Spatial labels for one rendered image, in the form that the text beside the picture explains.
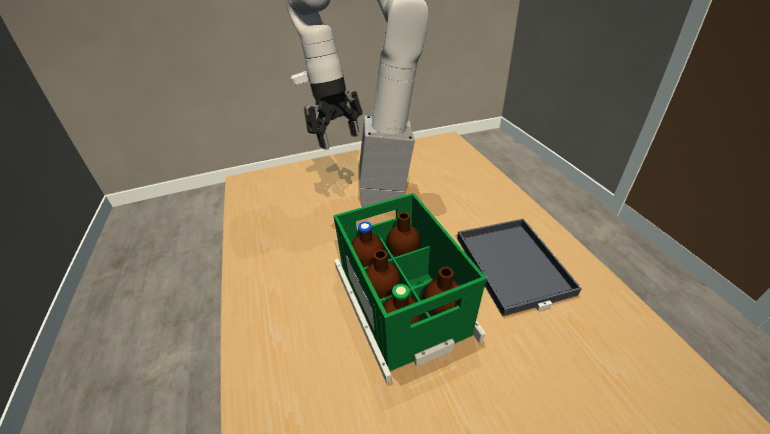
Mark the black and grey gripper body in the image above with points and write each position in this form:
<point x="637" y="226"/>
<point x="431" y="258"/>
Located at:
<point x="324" y="96"/>

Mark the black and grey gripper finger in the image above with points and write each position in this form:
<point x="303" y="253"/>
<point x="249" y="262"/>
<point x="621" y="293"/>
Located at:
<point x="312" y="123"/>
<point x="353" y="113"/>

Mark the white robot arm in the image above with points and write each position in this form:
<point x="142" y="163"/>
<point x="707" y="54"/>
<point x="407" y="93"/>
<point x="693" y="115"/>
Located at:
<point x="407" y="22"/>

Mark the green plastic crate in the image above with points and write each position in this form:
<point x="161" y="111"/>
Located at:
<point x="398" y="339"/>

